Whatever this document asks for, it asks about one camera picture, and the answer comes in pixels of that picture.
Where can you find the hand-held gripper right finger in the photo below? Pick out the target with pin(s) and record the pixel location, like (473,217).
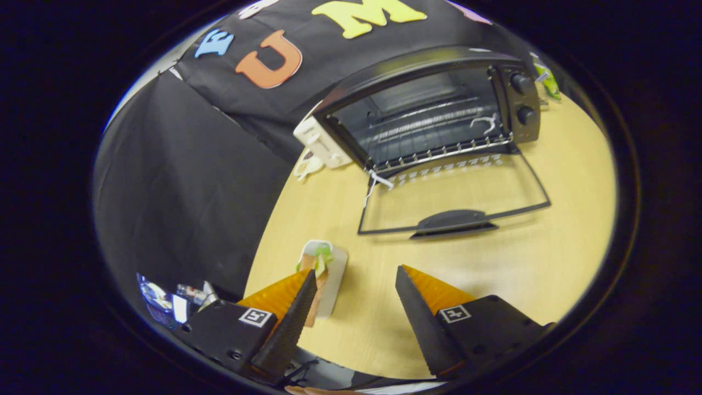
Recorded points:
(428,329)

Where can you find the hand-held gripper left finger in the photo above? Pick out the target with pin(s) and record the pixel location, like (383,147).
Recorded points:
(288,329)

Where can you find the toast sandwich with lettuce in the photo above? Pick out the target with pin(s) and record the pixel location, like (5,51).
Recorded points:
(321,260)

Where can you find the black toaster oven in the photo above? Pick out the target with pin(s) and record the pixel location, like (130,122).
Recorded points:
(417,63)

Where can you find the white pop-up toaster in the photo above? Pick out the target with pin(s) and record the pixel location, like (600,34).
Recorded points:
(321,142)

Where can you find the metal oven rack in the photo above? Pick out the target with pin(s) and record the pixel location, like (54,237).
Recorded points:
(428,138)

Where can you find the white rectangular plate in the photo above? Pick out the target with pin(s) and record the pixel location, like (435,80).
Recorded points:
(337,274)

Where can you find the pile of plastic packets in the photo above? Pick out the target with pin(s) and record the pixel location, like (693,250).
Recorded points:
(159,299)

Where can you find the small white snack dish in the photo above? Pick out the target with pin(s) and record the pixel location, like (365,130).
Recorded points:
(307,167)

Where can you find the green labelled plastic bottle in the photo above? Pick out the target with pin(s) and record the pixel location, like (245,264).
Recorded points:
(548,82)

